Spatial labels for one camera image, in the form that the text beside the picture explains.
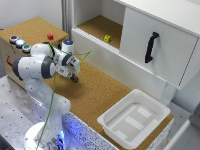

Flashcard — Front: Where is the wooden drawer box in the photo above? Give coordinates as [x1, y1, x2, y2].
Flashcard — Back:
[0, 16, 71, 90]

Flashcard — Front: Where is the white sliding door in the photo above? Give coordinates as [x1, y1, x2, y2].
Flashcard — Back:
[118, 6, 200, 90]

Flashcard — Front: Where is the white plastic box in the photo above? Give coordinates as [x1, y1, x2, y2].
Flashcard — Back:
[96, 88, 172, 150]

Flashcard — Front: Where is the white cabinet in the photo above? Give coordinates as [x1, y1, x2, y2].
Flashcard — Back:
[70, 0, 200, 108]

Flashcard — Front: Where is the green button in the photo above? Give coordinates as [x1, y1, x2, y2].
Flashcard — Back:
[21, 44, 32, 54]

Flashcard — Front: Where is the pink block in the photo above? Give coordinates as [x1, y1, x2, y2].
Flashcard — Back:
[46, 33, 55, 41]

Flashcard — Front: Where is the green cable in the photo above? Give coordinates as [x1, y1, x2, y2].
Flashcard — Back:
[34, 43, 93, 150]

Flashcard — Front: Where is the red button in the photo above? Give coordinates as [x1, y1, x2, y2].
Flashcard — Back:
[9, 34, 20, 44]

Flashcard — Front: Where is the black door handle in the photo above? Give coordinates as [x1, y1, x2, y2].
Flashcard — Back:
[144, 31, 160, 64]

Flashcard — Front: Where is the purple block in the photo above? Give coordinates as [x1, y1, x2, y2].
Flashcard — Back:
[70, 75, 80, 84]

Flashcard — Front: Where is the yellow block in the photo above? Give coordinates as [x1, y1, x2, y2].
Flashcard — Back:
[103, 34, 112, 43]

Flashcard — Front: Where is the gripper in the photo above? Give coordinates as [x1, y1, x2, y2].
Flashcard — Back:
[58, 53, 81, 77]

